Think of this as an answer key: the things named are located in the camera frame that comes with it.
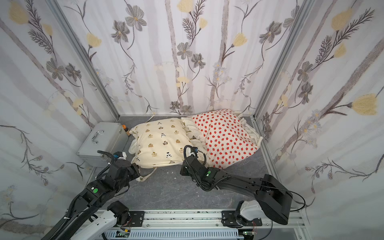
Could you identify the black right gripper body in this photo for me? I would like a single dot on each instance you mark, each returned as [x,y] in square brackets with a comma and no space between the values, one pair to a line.
[189,165]

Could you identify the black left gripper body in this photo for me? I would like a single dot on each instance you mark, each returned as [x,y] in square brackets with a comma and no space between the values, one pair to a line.
[127,171]

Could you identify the cream animal print pillow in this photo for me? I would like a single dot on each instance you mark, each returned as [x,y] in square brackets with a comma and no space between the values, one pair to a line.
[161,143]

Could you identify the strawberry print ruffled pillow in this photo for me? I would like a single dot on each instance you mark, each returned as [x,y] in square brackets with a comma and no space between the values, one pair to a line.
[224,136]

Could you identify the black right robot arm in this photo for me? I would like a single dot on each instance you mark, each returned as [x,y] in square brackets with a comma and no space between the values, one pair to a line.
[274,199]

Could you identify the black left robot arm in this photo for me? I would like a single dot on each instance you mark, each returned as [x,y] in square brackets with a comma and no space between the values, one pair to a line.
[82,207]

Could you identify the silver metal case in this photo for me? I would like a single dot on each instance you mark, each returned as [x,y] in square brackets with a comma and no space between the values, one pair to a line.
[107,137]

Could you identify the small orange bottle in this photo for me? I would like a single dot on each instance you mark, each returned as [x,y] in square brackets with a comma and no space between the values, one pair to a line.
[126,130]

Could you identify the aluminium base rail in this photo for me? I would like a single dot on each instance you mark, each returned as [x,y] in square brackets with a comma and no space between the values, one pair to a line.
[189,225]

